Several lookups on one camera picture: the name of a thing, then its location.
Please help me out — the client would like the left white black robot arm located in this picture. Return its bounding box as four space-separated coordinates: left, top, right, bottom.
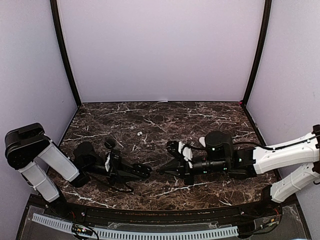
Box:
4 122 151 218

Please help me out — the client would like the left black frame post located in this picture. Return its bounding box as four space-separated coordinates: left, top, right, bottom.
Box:
49 0 82 108

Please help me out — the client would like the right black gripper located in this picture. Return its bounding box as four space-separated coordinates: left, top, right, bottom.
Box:
160 155 229 187

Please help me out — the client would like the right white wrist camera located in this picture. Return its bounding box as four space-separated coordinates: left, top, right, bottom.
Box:
178 141 193 169

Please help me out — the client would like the right black frame post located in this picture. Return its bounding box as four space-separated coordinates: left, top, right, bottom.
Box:
241 0 272 108

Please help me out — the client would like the black round charging case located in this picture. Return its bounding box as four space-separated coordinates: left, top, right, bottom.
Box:
104 138 116 150

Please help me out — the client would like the white slotted cable duct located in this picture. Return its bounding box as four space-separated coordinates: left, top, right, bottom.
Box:
31 213 239 240

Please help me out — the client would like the white oval charging case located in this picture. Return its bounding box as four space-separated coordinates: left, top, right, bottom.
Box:
198 136 206 148

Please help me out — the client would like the black oval charging case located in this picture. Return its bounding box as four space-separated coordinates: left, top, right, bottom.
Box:
132 163 153 179

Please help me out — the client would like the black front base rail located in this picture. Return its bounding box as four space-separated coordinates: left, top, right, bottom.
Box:
68 201 275 226

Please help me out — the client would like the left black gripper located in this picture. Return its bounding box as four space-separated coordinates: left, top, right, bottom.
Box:
84 158 142 187

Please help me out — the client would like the black frame post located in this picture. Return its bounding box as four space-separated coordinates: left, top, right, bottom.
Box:
49 0 82 108
241 0 272 108

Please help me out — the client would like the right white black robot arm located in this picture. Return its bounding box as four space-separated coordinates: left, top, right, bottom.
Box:
157 125 320 217

